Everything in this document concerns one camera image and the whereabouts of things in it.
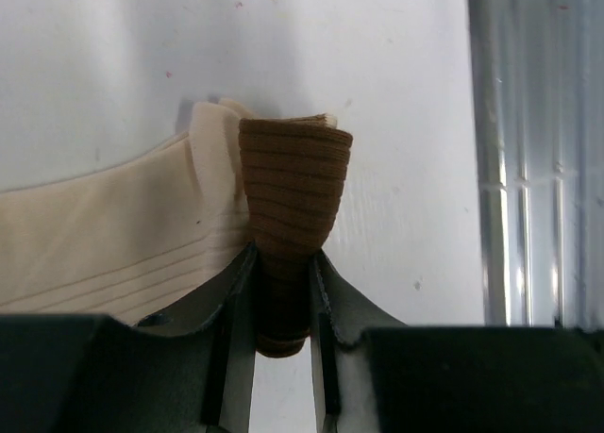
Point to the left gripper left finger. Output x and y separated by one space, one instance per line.
188 367

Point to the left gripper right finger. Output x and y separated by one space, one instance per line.
373 373

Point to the beige brown striped sock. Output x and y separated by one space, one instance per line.
132 239

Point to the aluminium front rail frame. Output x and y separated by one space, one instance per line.
538 99

